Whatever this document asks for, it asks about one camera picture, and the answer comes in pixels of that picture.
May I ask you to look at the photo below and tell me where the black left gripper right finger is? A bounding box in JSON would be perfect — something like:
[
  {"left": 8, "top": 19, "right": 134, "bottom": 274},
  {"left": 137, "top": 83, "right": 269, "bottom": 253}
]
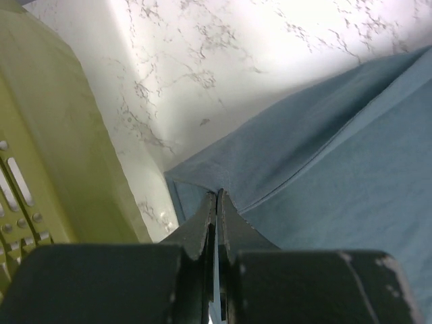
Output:
[{"left": 217, "top": 190, "right": 424, "bottom": 323}]

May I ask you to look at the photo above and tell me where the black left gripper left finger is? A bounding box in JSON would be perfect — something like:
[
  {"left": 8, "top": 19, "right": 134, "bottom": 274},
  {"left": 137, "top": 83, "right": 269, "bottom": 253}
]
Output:
[{"left": 1, "top": 193, "right": 216, "bottom": 323}]

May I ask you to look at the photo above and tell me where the slate blue t shirt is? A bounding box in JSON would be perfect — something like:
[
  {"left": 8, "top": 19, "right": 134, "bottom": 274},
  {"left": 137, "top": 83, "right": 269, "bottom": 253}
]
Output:
[{"left": 165, "top": 47, "right": 431, "bottom": 323}]

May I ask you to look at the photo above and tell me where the olive green plastic basket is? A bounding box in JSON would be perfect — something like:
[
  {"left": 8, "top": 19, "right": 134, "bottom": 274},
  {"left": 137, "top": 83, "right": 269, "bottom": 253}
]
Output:
[{"left": 1, "top": 1, "right": 151, "bottom": 293}]

